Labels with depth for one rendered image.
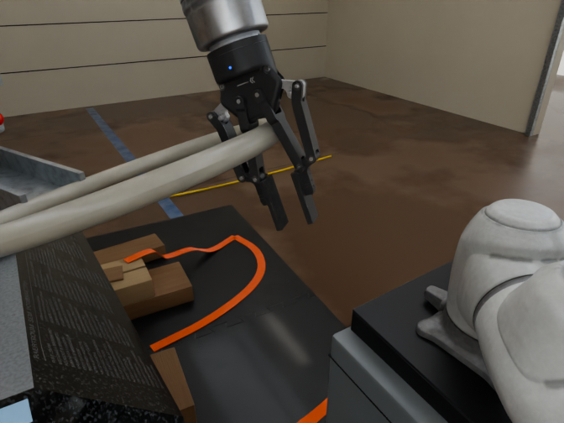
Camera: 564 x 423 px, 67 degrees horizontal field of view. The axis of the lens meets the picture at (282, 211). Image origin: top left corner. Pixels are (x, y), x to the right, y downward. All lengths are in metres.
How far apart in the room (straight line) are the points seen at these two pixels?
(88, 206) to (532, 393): 0.50
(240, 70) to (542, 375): 0.47
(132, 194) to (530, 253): 0.53
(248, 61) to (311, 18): 6.90
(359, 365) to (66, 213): 0.62
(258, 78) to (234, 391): 1.47
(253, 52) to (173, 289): 1.78
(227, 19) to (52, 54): 5.65
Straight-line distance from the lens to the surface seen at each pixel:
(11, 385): 0.92
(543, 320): 0.56
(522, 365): 0.59
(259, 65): 0.51
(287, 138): 0.53
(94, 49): 6.17
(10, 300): 1.12
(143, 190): 0.42
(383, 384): 0.85
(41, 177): 1.00
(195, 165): 0.44
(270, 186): 0.56
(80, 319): 1.16
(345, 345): 0.90
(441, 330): 0.85
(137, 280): 2.13
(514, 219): 0.71
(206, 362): 1.95
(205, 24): 0.52
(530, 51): 5.26
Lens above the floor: 1.43
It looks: 28 degrees down
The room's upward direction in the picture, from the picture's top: straight up
